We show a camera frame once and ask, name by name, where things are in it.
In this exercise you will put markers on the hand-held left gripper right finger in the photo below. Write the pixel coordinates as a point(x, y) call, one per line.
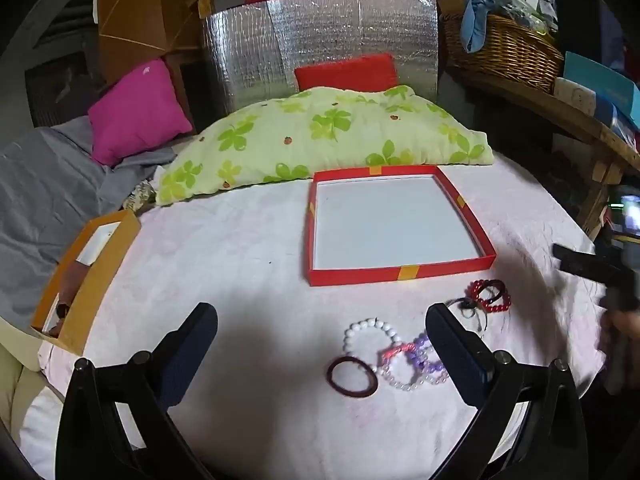
point(452, 345)

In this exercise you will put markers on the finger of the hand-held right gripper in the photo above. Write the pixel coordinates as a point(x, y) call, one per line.
point(580, 260)

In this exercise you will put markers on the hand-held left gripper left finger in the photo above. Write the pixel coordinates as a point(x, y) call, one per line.
point(192, 345)

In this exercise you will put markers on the red box lid tray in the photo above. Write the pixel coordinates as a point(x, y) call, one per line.
point(400, 225)

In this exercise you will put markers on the person's right hand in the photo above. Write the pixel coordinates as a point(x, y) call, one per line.
point(622, 345)

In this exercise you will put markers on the pale pink embossed blanket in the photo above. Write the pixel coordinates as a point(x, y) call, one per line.
point(250, 270)

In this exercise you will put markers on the orange cardboard box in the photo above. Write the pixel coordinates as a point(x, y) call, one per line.
point(92, 280)

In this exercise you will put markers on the wooden shelf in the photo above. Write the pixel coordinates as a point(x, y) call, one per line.
point(575, 115)

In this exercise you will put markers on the small white box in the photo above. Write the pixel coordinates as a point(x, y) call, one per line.
point(575, 96)

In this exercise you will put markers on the blue flat box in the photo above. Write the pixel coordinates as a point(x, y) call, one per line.
point(600, 85)

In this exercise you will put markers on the patterned small cloth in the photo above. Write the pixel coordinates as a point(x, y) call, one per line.
point(140, 195)

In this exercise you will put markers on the grey blanket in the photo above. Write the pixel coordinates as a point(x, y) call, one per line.
point(45, 200)

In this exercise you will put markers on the wicker basket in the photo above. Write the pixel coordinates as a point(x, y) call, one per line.
point(505, 52)

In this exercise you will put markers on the magenta pillow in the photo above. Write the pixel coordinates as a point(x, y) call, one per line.
point(137, 110)

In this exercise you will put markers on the green floral pillow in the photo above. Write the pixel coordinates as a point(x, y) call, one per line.
point(325, 135)

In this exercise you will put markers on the blue cloth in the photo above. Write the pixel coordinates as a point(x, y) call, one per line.
point(477, 15)

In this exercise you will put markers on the red cushion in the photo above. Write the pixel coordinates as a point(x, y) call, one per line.
point(345, 72)

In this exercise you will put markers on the silver foil insulation mat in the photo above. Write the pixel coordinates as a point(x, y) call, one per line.
point(320, 40)

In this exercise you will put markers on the orange cardboard panel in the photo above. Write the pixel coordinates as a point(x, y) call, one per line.
point(142, 5)

